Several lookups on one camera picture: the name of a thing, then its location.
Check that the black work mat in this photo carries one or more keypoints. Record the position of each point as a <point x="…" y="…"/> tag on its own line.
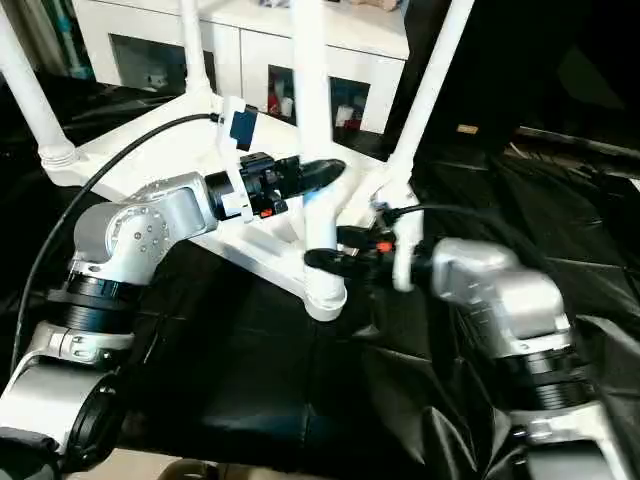
<point x="300" y="400"/>

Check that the white plastic table leg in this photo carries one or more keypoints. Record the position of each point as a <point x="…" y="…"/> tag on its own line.
<point x="195" y="50"/>
<point x="35" y="90"/>
<point x="312" y="90"/>
<point x="430" y="90"/>

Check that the white plastic table top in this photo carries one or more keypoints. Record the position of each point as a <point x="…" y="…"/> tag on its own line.
<point x="190" y="135"/>

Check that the pink soft toy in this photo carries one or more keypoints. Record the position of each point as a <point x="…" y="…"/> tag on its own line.
<point x="375" y="4"/>

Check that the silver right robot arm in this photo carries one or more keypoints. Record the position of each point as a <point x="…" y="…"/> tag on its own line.
<point x="510" y="300"/>

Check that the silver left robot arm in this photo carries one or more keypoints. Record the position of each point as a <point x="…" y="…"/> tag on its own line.
<point x="120" y="240"/>

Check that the teal curtain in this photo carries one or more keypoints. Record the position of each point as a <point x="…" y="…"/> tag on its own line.
<point x="68" y="35"/>

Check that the white glass-door cabinet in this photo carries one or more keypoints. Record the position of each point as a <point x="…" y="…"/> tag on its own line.
<point x="250" y="45"/>

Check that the small tan tag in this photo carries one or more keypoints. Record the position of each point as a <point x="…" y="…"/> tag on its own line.
<point x="467" y="129"/>

